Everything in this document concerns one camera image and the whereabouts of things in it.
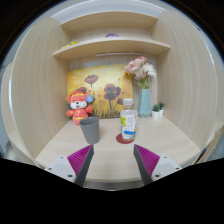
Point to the under-shelf light bar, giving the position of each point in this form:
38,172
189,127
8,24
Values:
120,54

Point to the red plush tiger toy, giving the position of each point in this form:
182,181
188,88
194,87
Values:
79,106

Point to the small potted plant front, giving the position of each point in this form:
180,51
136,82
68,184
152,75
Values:
155,111

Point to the light blue vase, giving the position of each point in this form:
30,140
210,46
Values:
144,106

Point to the red round coaster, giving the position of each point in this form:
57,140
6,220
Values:
121,141

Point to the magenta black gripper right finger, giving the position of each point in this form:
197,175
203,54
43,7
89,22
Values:
146,161

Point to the small potted plant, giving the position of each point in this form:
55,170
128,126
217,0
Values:
161,108
155,111

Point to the small potted plant back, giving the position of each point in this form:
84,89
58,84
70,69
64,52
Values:
161,108

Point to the clear water bottle white cap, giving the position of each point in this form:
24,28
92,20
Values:
128,116

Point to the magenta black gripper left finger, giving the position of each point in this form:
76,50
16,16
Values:
80,162

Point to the yellow object on shelf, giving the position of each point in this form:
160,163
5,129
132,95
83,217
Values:
70,44

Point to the pink white flower bouquet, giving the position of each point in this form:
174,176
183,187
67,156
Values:
141,70

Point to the wooden desk shelf unit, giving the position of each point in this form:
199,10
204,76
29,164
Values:
188,82

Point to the purple round number sticker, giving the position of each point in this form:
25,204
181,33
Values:
112,35

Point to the yellow flower painting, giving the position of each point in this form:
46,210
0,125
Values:
108,84

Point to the grey plastic cup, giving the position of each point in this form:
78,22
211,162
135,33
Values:
90,129

